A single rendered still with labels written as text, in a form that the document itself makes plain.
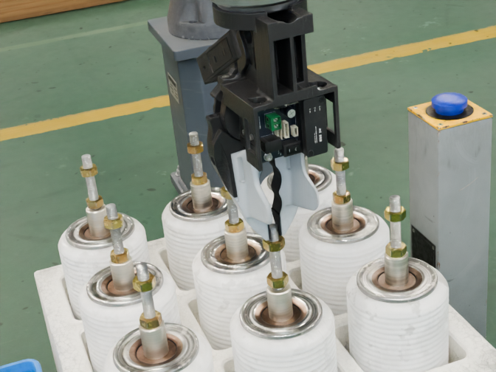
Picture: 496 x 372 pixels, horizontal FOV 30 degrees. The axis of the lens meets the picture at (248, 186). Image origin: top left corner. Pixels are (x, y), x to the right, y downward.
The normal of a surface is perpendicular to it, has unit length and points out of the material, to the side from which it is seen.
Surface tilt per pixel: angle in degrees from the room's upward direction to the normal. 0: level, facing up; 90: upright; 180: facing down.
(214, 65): 92
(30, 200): 0
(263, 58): 90
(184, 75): 90
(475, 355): 0
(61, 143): 0
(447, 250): 90
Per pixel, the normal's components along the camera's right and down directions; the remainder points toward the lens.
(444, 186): 0.34, 0.40
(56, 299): -0.10, -0.88
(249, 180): -0.90, 0.28
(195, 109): -0.45, 0.45
